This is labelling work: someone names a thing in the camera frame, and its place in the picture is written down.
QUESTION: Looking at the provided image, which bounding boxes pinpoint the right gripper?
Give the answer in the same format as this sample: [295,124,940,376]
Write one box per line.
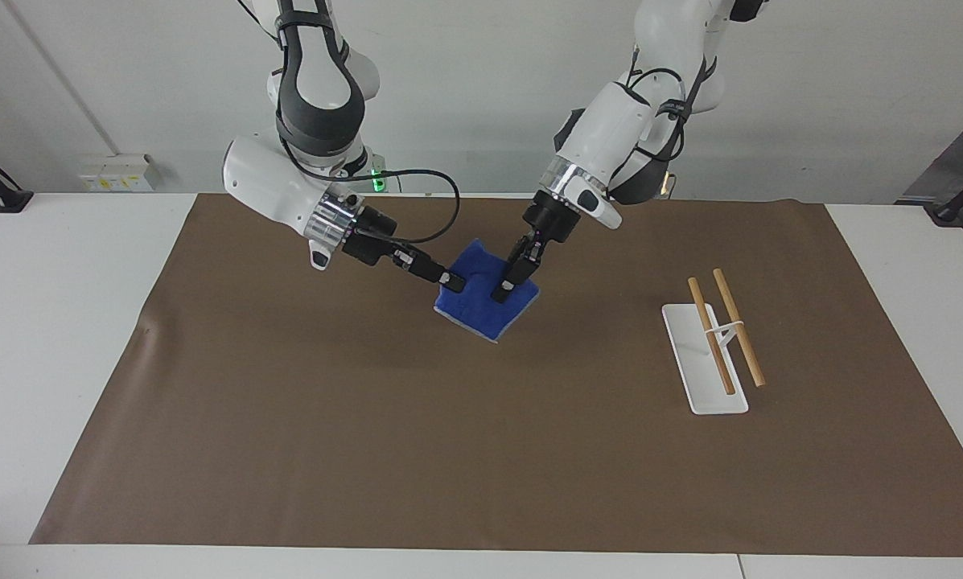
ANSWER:
[341,206,405,266]

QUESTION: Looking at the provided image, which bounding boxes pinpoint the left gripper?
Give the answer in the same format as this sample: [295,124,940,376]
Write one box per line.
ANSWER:
[520,191,581,252]

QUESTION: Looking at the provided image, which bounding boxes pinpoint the blue towel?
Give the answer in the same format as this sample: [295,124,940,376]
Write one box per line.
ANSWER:
[434,238,541,344]

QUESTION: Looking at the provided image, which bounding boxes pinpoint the white rack with wooden rods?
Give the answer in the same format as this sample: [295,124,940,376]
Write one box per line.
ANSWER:
[661,268,768,417]

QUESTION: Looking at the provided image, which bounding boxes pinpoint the black stand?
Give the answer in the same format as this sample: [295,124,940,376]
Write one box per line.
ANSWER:
[924,161,963,224]
[0,143,35,214]

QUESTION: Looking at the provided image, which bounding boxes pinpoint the black cable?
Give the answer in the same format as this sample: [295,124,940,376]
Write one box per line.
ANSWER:
[280,137,461,244]

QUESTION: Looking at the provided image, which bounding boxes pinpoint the white wall socket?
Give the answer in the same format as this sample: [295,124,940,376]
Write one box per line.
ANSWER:
[77,154,160,192]

